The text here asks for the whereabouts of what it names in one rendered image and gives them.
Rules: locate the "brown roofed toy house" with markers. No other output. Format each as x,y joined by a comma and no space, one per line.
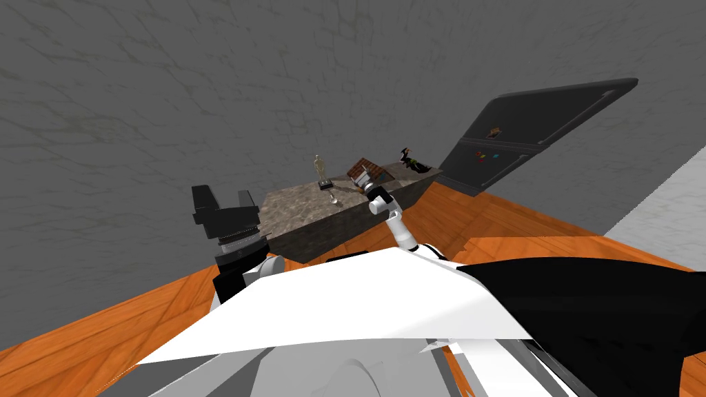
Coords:
367,169

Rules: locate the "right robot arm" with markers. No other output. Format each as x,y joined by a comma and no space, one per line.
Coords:
584,320

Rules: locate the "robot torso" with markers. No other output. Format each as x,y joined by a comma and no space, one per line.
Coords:
353,309

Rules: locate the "black witch figurine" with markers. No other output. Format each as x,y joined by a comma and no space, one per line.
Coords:
413,163

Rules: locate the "golden statuette on black base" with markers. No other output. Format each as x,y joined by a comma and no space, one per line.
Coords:
320,169

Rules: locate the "dark grey fridge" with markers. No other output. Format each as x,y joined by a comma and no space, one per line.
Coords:
529,129

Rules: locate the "grey marble counter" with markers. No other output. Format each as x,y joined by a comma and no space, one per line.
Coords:
309,218

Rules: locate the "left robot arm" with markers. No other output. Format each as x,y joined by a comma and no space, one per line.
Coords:
238,263

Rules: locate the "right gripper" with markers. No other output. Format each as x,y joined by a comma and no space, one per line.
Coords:
378,193

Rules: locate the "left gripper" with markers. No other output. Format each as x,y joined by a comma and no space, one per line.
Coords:
233,219

